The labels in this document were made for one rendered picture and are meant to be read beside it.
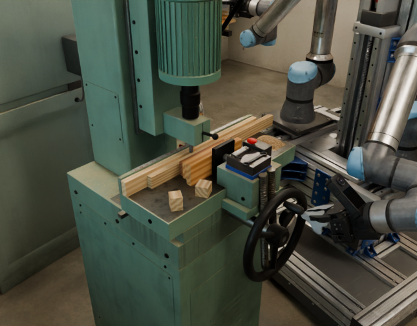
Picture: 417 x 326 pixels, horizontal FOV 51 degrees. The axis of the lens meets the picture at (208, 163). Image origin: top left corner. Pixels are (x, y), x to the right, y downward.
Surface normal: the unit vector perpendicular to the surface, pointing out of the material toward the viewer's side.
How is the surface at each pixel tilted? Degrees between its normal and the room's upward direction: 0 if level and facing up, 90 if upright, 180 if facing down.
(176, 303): 90
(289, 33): 90
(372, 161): 46
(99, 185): 0
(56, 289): 0
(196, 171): 90
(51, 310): 0
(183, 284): 90
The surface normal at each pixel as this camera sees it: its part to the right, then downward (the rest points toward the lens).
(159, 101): 0.73, 0.35
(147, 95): -0.68, 0.37
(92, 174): 0.00, -0.86
